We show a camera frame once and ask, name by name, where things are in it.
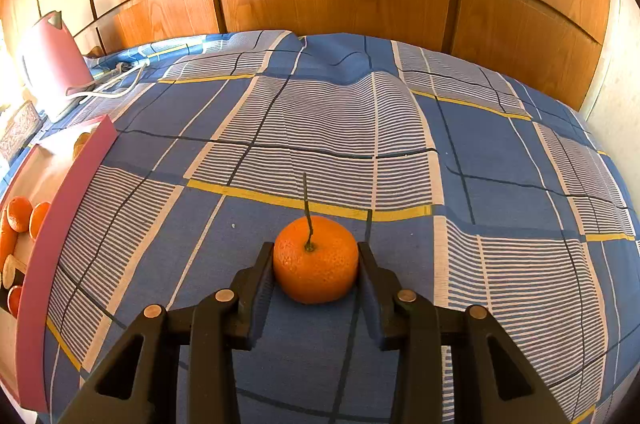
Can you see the orange carrot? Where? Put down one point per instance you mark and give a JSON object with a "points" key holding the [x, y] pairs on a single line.
{"points": [[8, 238]]}

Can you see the dark cut vegetable piece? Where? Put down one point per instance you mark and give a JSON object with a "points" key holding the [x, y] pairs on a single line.
{"points": [[13, 272]]}

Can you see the small red fruit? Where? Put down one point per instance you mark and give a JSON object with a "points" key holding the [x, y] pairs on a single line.
{"points": [[14, 299]]}

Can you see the blue checkered tablecloth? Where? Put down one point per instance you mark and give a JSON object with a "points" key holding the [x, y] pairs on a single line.
{"points": [[473, 187]]}

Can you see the patterned tissue box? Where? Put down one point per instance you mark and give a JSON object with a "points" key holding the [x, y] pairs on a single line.
{"points": [[18, 129]]}

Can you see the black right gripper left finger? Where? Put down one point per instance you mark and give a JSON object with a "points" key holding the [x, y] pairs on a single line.
{"points": [[137, 380]]}

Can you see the pink electric kettle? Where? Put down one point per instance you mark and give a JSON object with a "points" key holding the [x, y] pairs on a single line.
{"points": [[53, 67]]}

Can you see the pink-rimmed tray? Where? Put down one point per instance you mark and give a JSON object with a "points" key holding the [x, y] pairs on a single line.
{"points": [[48, 173]]}

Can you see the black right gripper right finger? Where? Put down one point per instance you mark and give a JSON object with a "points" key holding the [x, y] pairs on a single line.
{"points": [[493, 380]]}

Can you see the green-brown kiwi fruit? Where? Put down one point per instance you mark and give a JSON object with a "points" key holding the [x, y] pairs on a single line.
{"points": [[80, 143]]}

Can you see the orange tangerine with stem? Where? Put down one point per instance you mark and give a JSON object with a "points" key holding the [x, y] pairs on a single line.
{"points": [[314, 258]]}

